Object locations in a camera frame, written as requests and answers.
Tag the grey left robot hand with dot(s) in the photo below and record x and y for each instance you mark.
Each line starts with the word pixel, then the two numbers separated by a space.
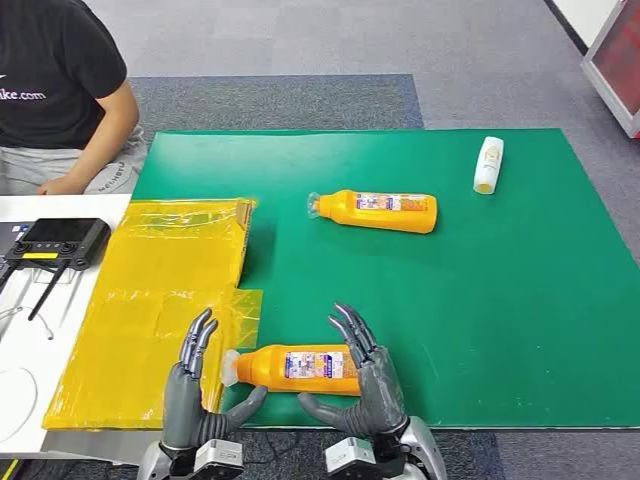
pixel 181 404

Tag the yellow floor tape strip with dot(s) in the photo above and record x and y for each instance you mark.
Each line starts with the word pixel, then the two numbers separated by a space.
pixel 10 470

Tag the yellow plastic sheet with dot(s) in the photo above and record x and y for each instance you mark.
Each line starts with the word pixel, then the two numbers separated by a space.
pixel 150 318

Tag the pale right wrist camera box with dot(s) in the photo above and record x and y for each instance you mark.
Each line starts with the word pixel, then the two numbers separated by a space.
pixel 350 460

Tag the orange bottle with clear cap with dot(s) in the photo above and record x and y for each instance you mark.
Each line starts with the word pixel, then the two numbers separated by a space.
pixel 270 370
pixel 380 217

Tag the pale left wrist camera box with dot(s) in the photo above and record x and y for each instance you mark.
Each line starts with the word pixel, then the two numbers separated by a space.
pixel 220 458

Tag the small white bottle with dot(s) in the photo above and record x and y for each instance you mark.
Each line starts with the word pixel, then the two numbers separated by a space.
pixel 488 166

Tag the white framed red cabinet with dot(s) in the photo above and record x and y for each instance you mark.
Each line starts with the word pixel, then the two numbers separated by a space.
pixel 617 63

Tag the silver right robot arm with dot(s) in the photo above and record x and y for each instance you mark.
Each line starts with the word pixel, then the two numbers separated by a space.
pixel 425 450

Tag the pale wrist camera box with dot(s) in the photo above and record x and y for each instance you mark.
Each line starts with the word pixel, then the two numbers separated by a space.
pixel 220 458
pixel 350 460

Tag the person's hand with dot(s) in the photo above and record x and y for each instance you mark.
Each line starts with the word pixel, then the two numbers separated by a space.
pixel 57 187

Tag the person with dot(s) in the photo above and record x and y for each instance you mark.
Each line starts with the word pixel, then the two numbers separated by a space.
pixel 50 60

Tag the black remote controller with antennas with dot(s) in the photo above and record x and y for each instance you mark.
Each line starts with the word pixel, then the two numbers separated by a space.
pixel 60 240

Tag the person's forearm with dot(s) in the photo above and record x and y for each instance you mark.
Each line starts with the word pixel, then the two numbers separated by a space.
pixel 107 142

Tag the green table mat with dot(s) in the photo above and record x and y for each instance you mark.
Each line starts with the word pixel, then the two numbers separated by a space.
pixel 450 298

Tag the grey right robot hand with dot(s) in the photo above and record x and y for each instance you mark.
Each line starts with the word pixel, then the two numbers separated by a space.
pixel 380 394

